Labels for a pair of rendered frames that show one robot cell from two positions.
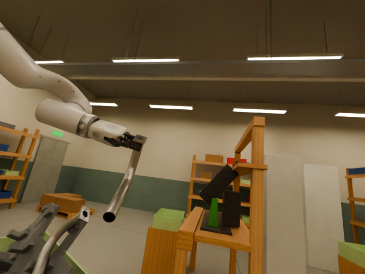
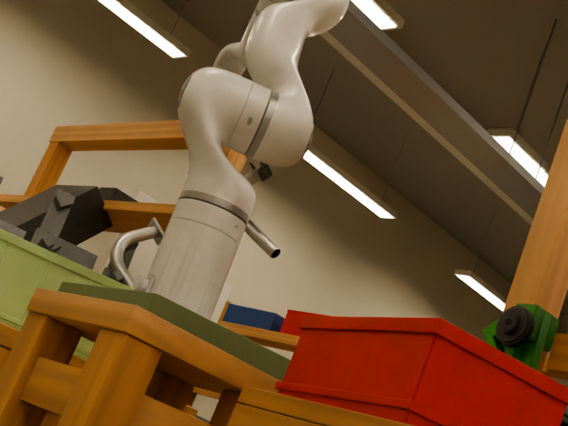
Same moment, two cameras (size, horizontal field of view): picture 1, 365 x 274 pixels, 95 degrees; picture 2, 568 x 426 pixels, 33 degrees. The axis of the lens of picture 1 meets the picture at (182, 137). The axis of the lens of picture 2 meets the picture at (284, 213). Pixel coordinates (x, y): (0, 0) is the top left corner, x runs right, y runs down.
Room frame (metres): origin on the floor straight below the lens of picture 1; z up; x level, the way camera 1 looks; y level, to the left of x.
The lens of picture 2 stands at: (-0.97, 1.92, 0.67)
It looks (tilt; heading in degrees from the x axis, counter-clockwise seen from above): 16 degrees up; 309
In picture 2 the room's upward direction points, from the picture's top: 22 degrees clockwise
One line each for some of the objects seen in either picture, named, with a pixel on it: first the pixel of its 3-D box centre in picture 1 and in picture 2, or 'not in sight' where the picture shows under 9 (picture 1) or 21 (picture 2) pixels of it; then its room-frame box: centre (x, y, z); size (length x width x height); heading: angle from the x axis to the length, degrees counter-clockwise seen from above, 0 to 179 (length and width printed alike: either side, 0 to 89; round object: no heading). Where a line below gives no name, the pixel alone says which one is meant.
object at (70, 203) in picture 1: (68, 204); not in sight; (5.17, 2.96, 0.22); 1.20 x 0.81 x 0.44; 73
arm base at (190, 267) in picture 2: not in sight; (191, 265); (0.09, 0.78, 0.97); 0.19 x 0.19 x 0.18
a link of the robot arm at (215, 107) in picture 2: not in sight; (219, 142); (0.12, 0.81, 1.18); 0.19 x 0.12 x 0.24; 47
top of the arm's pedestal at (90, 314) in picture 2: not in sight; (157, 347); (0.09, 0.78, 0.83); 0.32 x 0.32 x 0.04; 75
